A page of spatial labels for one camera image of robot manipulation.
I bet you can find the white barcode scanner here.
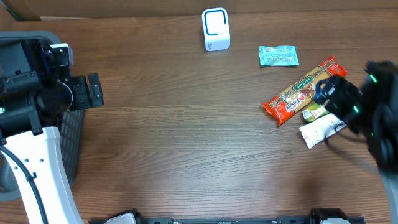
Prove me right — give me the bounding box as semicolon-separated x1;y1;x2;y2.
201;7;231;52

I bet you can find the white tube gold cap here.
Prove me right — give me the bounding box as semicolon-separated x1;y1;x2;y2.
299;114;346;149

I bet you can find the teal wet wipes pack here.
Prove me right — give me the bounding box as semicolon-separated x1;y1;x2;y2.
259;45;300;67

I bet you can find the orange biscuit roll pack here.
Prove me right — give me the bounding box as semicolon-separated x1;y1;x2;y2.
261;55;347;126

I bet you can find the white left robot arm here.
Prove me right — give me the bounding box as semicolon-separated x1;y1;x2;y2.
1;38;104;223

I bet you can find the grey plastic basket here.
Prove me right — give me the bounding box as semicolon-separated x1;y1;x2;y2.
1;30;85;202

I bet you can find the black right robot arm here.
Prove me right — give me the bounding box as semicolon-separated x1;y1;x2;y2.
314;60;397;223

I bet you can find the green snack packet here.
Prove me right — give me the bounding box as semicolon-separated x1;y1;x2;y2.
302;103;330;123

